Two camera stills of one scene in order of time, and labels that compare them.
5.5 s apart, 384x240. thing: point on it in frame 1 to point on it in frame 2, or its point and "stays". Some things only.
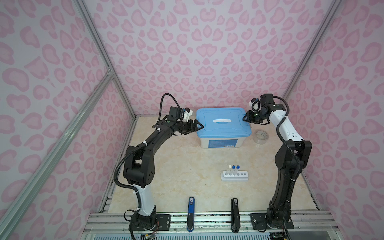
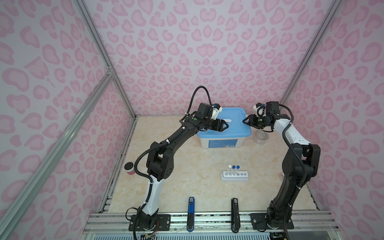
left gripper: (194, 127) to (220, 128)
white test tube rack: (234, 176) stays
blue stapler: (191, 214) stays
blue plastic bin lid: (222, 122) stays
